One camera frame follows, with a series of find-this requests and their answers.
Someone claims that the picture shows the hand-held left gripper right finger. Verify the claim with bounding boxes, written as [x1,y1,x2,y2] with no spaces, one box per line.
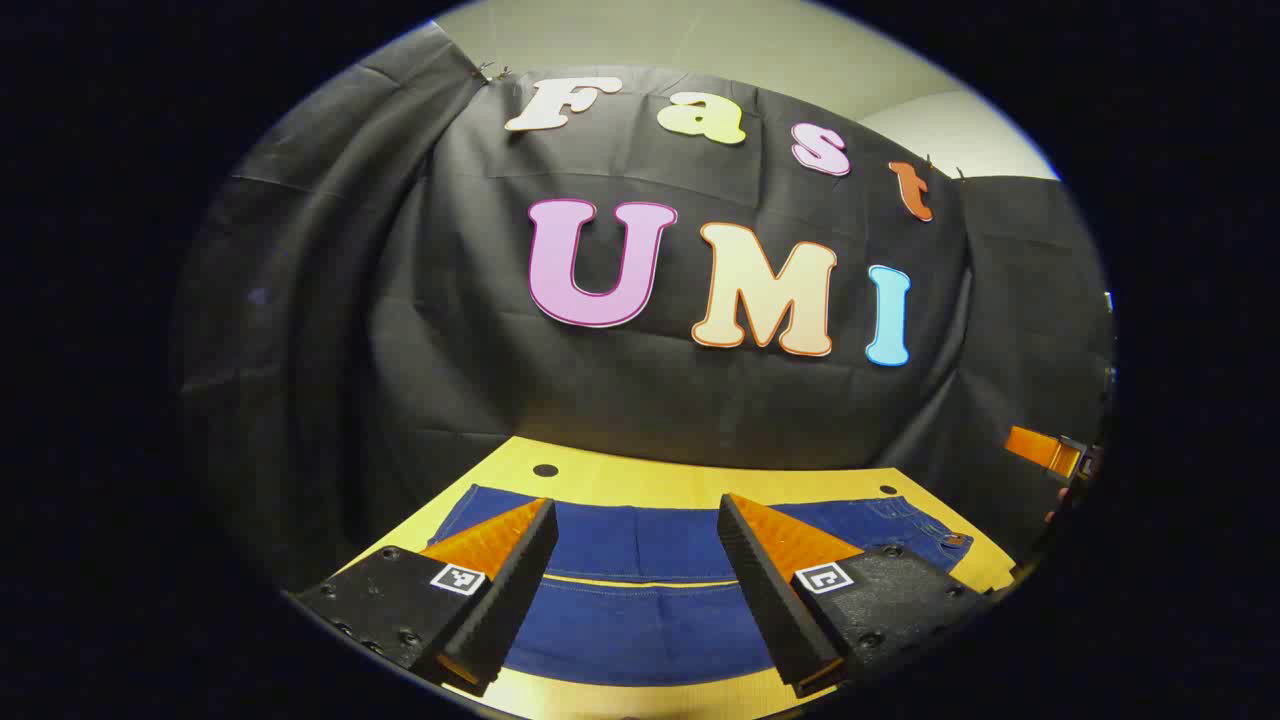
[717,493,991,699]

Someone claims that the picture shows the blue jeans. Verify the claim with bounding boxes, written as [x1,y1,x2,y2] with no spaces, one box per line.
[428,484,976,688]

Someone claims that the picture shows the black backdrop cloth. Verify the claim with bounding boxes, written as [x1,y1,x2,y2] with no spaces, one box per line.
[175,20,1116,591]

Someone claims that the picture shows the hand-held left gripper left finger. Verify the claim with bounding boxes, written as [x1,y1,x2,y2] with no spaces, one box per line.
[290,497,559,698]

